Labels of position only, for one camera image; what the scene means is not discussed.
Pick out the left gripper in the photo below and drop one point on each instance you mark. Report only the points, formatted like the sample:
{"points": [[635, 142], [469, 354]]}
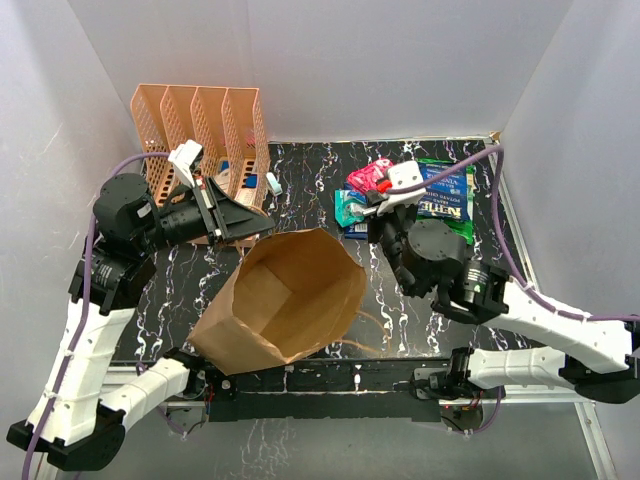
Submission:
{"points": [[230, 219]]}

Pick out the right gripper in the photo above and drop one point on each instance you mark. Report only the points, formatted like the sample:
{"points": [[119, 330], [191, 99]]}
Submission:
{"points": [[376, 220]]}

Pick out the blue snack packet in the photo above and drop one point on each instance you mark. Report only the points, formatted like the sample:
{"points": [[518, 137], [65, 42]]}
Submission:
{"points": [[357, 231]]}

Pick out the teal snack packet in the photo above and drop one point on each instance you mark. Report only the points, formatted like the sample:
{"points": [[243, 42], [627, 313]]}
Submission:
{"points": [[349, 207]]}

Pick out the red snack packet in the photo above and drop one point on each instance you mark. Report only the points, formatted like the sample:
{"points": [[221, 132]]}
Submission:
{"points": [[365, 179]]}

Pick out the blue Kettle chips bag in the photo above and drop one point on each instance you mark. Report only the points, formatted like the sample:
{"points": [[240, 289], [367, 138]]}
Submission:
{"points": [[447, 195]]}

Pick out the green Chuba chips bag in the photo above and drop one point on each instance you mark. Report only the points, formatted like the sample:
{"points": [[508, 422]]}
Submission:
{"points": [[460, 230]]}

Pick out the brown paper bag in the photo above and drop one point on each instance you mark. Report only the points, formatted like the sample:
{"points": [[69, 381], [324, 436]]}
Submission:
{"points": [[293, 294]]}

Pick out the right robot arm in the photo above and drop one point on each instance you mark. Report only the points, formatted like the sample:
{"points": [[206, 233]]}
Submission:
{"points": [[591, 357]]}

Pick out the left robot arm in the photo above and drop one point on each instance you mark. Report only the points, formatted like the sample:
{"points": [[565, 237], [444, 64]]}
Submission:
{"points": [[74, 424]]}

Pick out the white label cards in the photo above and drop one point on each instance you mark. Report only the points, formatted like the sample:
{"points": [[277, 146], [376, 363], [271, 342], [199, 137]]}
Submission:
{"points": [[238, 180]]}

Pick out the small white blue stapler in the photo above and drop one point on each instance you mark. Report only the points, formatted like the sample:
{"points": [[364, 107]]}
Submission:
{"points": [[273, 184]]}

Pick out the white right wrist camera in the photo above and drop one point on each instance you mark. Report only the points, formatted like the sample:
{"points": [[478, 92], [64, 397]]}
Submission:
{"points": [[402, 186]]}

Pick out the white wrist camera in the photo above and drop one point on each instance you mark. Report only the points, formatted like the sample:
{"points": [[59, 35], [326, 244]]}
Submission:
{"points": [[184, 159], [402, 186]]}

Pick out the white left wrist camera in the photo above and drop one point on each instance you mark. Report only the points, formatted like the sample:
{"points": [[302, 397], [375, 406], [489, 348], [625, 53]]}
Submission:
{"points": [[184, 159]]}

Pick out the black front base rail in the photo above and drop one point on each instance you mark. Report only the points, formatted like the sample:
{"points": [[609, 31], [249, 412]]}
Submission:
{"points": [[322, 388]]}

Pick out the aluminium table frame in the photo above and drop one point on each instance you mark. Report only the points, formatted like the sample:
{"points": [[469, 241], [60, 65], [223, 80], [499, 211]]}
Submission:
{"points": [[293, 294]]}

